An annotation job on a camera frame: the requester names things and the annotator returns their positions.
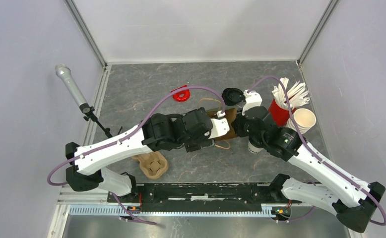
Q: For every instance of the red plastic ring tool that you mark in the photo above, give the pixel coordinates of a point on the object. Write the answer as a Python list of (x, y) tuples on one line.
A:
[(182, 96)]

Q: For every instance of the stack of white paper cups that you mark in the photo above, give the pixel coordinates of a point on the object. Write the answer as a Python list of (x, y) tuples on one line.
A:
[(304, 118)]

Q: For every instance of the stack of black lids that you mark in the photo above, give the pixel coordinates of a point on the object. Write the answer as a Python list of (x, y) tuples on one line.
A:
[(232, 96)]

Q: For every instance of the red plastic cup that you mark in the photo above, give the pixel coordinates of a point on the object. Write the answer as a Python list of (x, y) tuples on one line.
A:
[(280, 115)]

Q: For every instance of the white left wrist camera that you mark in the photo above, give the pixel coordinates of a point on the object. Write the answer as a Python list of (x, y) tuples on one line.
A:
[(220, 126)]

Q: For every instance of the brown cardboard cup carrier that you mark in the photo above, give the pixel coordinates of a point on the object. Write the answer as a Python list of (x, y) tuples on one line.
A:
[(153, 164)]

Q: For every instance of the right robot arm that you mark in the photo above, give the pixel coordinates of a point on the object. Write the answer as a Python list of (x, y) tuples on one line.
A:
[(351, 200)]

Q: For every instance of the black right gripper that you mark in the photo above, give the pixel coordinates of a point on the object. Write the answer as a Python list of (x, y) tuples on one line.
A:
[(236, 124)]

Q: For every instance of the white paper coffee cup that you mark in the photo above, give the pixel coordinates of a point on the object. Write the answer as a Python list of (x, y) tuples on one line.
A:
[(254, 148)]

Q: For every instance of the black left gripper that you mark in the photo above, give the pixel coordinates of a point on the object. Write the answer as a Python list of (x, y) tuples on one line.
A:
[(202, 142)]

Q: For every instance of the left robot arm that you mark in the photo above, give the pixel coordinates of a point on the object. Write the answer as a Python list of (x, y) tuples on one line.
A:
[(159, 132)]

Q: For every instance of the green paper bag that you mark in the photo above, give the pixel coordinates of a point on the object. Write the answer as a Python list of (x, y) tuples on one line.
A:
[(221, 142)]

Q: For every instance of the silver microphone on stand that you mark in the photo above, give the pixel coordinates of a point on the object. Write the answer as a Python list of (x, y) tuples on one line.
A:
[(64, 73)]

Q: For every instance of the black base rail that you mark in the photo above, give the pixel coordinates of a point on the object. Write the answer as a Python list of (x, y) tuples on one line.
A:
[(205, 197)]

